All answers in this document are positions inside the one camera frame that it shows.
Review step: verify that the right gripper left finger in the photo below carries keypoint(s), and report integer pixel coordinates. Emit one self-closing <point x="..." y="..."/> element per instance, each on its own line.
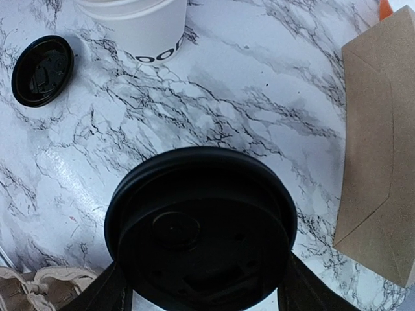
<point x="109" y="291"/>

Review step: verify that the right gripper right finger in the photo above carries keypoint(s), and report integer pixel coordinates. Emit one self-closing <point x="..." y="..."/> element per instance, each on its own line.
<point x="302" y="290"/>

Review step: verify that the brown paper bag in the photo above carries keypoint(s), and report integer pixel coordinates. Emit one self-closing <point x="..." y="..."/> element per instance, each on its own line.
<point x="375" y="224"/>

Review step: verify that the black plastic cup lid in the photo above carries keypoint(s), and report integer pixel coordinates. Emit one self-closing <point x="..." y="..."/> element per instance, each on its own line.
<point x="42" y="71"/>

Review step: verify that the stack of white paper cups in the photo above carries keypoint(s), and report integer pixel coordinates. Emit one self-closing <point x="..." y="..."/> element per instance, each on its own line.
<point x="150" y="31"/>

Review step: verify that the brown cardboard cup carrier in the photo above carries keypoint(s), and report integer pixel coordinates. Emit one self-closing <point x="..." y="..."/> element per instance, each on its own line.
<point x="49" y="288"/>

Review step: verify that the orange bowl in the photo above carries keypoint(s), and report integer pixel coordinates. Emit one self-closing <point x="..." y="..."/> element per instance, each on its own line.
<point x="385" y="9"/>

